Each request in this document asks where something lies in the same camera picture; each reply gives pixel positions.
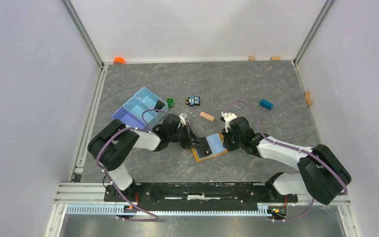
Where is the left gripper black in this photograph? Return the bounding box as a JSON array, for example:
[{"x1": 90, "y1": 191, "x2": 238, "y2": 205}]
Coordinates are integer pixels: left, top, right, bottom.
[{"x1": 168, "y1": 122, "x2": 204, "y2": 149}]

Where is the orange card holder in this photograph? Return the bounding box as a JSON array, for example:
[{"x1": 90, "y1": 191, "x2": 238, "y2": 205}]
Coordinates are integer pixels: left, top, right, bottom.
[{"x1": 191, "y1": 132, "x2": 228, "y2": 162}]

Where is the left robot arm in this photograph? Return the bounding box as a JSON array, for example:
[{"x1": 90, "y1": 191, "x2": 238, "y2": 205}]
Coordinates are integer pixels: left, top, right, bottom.
[{"x1": 87, "y1": 114, "x2": 204, "y2": 201}]

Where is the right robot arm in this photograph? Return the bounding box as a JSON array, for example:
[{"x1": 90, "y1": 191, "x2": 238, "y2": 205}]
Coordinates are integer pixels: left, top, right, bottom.
[{"x1": 221, "y1": 113, "x2": 352, "y2": 205}]

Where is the blue toy brick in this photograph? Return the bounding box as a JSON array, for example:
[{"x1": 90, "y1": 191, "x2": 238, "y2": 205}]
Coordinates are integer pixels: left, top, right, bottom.
[{"x1": 259, "y1": 99, "x2": 273, "y2": 110}]

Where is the small toy car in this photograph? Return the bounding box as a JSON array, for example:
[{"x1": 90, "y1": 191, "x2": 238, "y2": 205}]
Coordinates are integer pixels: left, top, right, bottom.
[{"x1": 186, "y1": 96, "x2": 200, "y2": 106}]

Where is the green toy brick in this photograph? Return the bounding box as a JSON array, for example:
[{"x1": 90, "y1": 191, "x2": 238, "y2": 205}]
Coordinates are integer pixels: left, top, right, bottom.
[{"x1": 166, "y1": 98, "x2": 175, "y2": 109}]

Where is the blue three-compartment tray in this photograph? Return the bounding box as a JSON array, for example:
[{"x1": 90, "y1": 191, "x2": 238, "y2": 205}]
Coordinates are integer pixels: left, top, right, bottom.
[{"x1": 111, "y1": 87, "x2": 169, "y2": 129}]

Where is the curved wooden piece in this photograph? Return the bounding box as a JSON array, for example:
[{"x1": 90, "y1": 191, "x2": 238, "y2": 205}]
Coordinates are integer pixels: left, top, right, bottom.
[{"x1": 304, "y1": 91, "x2": 313, "y2": 106}]

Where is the small wooden block right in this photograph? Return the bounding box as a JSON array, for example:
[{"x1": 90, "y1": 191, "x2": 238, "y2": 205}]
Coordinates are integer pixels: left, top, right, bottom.
[{"x1": 270, "y1": 56, "x2": 281, "y2": 61}]

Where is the orange round cap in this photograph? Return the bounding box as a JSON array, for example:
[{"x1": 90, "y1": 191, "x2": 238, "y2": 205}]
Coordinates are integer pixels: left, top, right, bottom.
[{"x1": 113, "y1": 57, "x2": 125, "y2": 64}]

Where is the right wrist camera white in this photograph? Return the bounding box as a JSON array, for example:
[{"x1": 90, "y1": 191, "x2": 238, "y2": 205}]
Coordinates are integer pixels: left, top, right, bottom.
[{"x1": 220, "y1": 112, "x2": 237, "y2": 133}]

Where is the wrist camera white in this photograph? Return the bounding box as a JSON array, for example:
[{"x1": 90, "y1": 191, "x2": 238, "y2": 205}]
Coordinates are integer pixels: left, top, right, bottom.
[
  {"x1": 179, "y1": 113, "x2": 188, "y2": 126},
  {"x1": 220, "y1": 112, "x2": 237, "y2": 133}
]

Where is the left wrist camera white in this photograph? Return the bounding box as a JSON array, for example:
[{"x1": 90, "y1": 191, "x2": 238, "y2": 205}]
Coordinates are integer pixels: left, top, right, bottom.
[{"x1": 179, "y1": 113, "x2": 188, "y2": 126}]

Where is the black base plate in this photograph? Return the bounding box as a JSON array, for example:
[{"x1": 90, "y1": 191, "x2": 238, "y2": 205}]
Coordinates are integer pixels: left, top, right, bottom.
[{"x1": 104, "y1": 182, "x2": 299, "y2": 212}]

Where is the aluminium frame rail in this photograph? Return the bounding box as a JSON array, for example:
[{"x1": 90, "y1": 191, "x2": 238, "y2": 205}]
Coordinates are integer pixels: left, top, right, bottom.
[{"x1": 54, "y1": 182, "x2": 112, "y2": 205}]

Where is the light blue cable duct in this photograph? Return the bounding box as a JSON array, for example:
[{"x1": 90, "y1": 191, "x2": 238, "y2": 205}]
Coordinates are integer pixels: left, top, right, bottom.
[{"x1": 66, "y1": 204, "x2": 271, "y2": 217}]

